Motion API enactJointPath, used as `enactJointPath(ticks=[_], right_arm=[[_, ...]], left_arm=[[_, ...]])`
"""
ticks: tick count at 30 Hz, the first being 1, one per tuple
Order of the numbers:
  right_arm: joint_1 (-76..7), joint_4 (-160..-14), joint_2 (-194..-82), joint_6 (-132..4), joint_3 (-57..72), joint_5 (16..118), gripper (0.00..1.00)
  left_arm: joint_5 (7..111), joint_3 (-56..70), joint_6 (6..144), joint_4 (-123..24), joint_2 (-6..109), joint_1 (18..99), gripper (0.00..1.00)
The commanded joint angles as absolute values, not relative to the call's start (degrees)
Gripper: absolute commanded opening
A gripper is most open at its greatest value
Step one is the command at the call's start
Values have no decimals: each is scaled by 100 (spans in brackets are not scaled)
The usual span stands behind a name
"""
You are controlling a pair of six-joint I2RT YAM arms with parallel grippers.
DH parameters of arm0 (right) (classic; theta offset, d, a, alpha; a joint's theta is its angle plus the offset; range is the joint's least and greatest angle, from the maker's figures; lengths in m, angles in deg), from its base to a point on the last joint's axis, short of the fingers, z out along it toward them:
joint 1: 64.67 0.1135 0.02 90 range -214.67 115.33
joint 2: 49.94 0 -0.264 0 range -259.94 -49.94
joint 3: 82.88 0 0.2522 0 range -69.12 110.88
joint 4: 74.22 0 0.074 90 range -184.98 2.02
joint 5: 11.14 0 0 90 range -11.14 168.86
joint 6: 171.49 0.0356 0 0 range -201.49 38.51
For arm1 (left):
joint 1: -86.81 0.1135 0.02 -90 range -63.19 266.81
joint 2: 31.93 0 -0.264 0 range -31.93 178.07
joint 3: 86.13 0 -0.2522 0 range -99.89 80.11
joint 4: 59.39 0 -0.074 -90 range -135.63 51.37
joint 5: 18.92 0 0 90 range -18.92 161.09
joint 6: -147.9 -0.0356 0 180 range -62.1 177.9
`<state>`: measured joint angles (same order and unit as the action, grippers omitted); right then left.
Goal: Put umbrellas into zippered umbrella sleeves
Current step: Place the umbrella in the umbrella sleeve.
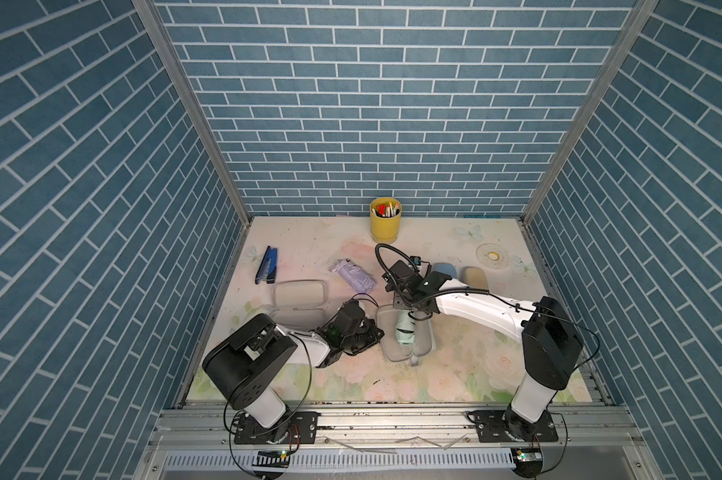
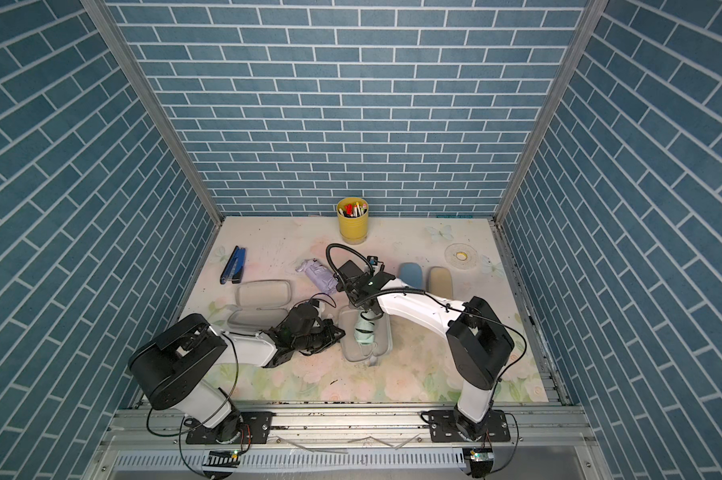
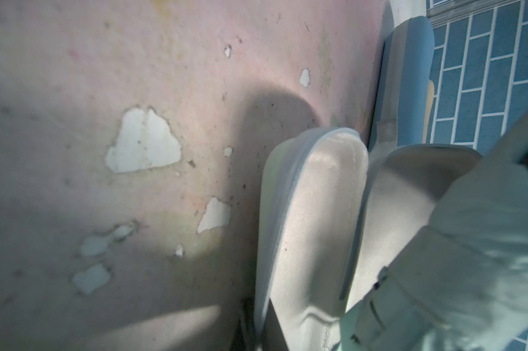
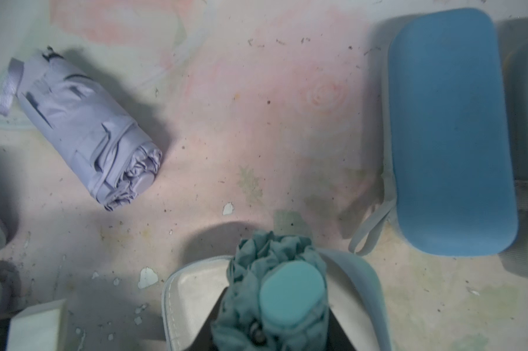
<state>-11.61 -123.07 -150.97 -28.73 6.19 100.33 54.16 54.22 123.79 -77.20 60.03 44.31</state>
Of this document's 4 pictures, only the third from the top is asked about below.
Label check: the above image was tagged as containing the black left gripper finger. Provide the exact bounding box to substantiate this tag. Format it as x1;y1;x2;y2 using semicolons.
260;301;289;351

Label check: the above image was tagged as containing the beige zippered umbrella case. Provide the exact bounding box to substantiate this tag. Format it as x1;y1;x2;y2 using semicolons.
423;80;435;143

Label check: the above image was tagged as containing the grey case front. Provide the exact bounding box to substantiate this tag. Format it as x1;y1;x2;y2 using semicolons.
244;128;481;350

